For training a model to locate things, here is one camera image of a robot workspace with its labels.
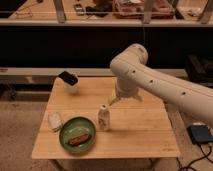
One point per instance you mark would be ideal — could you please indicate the brown sausage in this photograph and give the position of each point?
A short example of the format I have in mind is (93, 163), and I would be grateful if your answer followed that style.
(79, 139)

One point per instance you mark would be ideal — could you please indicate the wooden table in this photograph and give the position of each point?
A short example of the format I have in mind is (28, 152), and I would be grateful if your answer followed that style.
(137, 129)

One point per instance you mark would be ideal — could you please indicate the green plate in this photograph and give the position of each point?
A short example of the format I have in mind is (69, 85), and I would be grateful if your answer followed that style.
(74, 127)

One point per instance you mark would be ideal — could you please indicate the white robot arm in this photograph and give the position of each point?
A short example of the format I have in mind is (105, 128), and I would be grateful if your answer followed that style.
(132, 74)

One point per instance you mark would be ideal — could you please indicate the white cup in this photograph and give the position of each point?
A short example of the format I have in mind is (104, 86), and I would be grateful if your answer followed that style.
(72, 86)

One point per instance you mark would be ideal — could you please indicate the white ceramic bottle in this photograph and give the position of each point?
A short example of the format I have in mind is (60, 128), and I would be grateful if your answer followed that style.
(104, 118)

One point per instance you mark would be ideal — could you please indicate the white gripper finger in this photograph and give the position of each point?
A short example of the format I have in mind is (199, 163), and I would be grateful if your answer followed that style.
(113, 100)
(138, 97)

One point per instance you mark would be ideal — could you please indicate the black object on shelf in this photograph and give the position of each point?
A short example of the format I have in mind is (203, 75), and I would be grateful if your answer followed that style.
(100, 10)

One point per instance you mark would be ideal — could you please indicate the eyeglasses on shelf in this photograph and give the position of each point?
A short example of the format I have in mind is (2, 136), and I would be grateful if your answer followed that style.
(23, 13)

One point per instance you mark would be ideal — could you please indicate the tray of items on shelf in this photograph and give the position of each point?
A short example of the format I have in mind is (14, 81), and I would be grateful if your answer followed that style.
(135, 9)

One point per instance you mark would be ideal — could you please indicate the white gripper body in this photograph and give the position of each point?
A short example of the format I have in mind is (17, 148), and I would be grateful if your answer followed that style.
(125, 88)

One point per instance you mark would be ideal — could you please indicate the black rectangular object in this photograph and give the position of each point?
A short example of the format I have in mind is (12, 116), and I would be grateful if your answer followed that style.
(66, 76)

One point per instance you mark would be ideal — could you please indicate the black foot pedal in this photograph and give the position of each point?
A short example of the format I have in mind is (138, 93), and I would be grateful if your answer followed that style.
(199, 134)

